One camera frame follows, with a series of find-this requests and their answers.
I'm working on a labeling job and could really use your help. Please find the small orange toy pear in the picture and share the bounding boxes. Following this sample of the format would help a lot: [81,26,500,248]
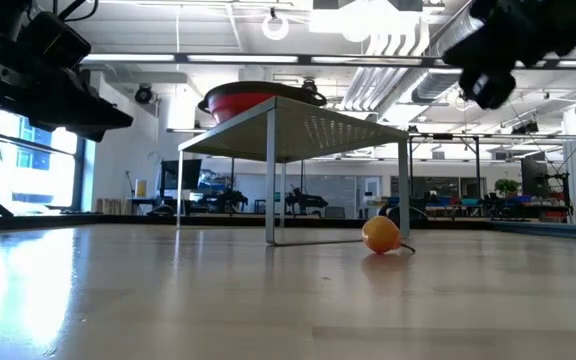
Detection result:
[360,215,417,256]

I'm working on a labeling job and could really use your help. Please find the tan wooden blocks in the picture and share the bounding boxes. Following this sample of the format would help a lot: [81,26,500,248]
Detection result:
[95,197,130,216]

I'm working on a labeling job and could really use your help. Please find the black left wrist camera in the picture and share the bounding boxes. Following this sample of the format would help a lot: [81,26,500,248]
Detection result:
[17,10,93,71]

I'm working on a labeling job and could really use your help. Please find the black gantry frame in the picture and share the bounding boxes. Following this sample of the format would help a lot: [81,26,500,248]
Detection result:
[410,133,483,201]

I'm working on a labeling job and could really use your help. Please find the white ring lamp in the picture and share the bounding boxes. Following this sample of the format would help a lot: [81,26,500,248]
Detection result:
[261,13,291,42]

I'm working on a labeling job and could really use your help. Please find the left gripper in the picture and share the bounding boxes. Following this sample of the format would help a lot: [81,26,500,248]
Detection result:
[0,27,135,144]

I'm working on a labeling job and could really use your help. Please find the green potted plant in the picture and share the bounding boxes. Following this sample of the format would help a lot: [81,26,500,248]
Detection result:
[493,177,522,199]

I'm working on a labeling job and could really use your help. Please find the black monitor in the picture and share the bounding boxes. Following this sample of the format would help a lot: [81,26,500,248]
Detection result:
[160,159,203,191]

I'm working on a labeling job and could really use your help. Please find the pale green perforated metal shelf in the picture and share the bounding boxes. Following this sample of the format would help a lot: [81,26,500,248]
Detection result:
[176,94,413,246]

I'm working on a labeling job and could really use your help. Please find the black aluminium table frame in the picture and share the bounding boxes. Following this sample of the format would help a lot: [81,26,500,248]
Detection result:
[0,182,494,232]

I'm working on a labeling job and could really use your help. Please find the red collapsible bowl grey rim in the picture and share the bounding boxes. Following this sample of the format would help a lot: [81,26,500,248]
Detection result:
[197,80,329,125]

